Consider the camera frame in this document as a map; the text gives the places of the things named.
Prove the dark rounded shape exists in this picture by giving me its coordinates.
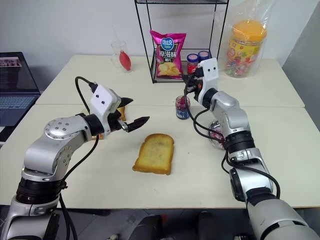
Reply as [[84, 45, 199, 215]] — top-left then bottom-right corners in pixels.
[[134, 214, 171, 240]]

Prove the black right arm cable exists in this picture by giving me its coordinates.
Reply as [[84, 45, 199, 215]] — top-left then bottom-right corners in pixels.
[[184, 74, 281, 199]]

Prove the red squeeze bulb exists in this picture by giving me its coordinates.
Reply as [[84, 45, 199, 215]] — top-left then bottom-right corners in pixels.
[[118, 49, 133, 72]]

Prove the orange-lidded candy jar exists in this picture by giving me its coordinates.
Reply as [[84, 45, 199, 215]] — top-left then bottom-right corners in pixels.
[[224, 20, 267, 79]]

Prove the black wire shelf rack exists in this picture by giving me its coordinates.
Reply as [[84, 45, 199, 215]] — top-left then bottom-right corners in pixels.
[[133, 0, 230, 85]]

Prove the dark laptop computer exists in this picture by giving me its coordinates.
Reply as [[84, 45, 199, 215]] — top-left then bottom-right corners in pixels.
[[0, 51, 42, 129]]

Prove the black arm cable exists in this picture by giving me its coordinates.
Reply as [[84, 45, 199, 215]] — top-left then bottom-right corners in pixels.
[[58, 76, 100, 240], [184, 74, 281, 199]]

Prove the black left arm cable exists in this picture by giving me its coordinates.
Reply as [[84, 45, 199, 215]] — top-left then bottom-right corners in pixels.
[[58, 76, 100, 240]]

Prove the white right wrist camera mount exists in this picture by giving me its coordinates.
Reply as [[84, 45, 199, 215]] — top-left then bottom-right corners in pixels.
[[198, 57, 219, 95]]

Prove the clear round glass container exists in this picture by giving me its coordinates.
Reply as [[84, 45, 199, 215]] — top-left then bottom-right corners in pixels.
[[207, 119, 227, 151]]

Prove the open glass jam jar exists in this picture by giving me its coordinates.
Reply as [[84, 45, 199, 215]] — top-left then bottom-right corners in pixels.
[[174, 95, 192, 121]]

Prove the clear drinking glass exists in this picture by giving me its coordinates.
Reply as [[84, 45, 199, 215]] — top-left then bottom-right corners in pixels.
[[110, 40, 134, 74]]

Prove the clear plastic bag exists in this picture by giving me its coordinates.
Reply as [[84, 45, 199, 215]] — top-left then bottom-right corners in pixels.
[[214, 0, 274, 80]]

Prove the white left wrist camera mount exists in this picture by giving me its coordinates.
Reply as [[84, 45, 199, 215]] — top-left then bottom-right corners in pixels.
[[89, 84, 124, 137]]

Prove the pink potato chips bag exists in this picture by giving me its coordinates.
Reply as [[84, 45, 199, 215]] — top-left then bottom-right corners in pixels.
[[149, 29, 187, 81]]

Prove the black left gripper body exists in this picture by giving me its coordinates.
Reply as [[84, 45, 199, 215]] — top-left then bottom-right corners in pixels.
[[105, 95, 130, 134]]

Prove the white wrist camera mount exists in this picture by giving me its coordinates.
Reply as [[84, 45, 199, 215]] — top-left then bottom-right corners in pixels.
[[198, 57, 219, 95], [89, 84, 124, 137]]

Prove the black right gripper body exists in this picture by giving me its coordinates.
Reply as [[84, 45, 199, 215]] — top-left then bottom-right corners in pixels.
[[185, 66, 205, 101]]

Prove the blue-lidded jam jar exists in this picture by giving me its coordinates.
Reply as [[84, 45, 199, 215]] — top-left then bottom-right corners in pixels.
[[186, 53, 200, 75], [197, 50, 210, 62]]

